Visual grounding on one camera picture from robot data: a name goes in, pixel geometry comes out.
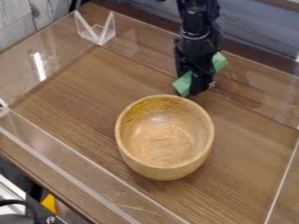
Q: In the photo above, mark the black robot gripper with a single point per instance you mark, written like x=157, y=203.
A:
x=194, y=51

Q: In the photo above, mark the green rectangular block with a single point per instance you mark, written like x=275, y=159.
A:
x=183, y=83

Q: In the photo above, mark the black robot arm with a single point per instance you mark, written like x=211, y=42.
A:
x=199, y=15

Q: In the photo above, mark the brown wooden bowl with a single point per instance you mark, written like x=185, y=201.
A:
x=165, y=134

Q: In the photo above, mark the clear acrylic corner bracket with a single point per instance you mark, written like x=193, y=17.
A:
x=98, y=34

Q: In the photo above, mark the clear acrylic barrier wall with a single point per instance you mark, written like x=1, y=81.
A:
x=65, y=89

